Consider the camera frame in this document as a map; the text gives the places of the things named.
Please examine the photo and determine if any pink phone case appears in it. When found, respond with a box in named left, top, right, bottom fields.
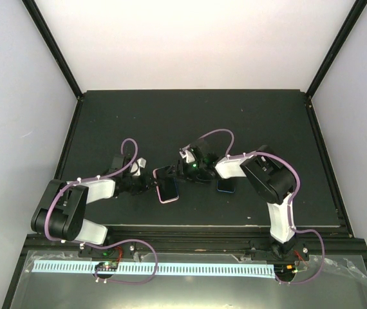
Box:
left=152, top=166, right=180, bottom=204

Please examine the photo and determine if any blue smartphone black screen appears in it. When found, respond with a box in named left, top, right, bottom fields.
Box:
left=216, top=178, right=236, bottom=194

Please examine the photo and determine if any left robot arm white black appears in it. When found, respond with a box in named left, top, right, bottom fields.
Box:
left=31, top=155, right=157, bottom=257

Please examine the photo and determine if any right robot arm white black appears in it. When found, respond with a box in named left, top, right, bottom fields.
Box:
left=164, top=139, right=300, bottom=259

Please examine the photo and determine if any left circuit board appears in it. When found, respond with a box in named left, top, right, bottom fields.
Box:
left=95, top=261, right=118, bottom=272

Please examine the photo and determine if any circuit board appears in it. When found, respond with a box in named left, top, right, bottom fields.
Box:
left=95, top=261, right=118, bottom=272
left=274, top=264, right=301, bottom=274

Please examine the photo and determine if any right circuit board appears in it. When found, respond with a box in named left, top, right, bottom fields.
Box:
left=274, top=264, right=301, bottom=274

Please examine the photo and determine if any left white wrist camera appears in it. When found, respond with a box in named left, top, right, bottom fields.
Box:
left=129, top=158, right=146, bottom=177

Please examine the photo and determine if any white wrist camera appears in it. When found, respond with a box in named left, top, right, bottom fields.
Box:
left=179, top=146, right=196, bottom=164
left=129, top=158, right=146, bottom=177

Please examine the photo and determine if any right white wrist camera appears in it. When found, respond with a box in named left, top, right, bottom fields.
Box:
left=179, top=146, right=196, bottom=164

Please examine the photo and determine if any black aluminium frame rail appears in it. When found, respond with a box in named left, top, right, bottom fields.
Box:
left=26, top=229, right=364, bottom=263

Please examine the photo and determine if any white slotted cable duct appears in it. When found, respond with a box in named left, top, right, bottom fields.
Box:
left=32, top=260, right=276, bottom=279

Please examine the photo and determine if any left black frame post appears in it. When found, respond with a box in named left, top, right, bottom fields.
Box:
left=22, top=0, right=83, bottom=99

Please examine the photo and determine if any black frame post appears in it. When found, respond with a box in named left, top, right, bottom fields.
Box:
left=305, top=0, right=367, bottom=98
left=22, top=0, right=83, bottom=99

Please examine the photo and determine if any right black frame post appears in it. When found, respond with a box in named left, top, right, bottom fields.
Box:
left=305, top=0, right=367, bottom=98

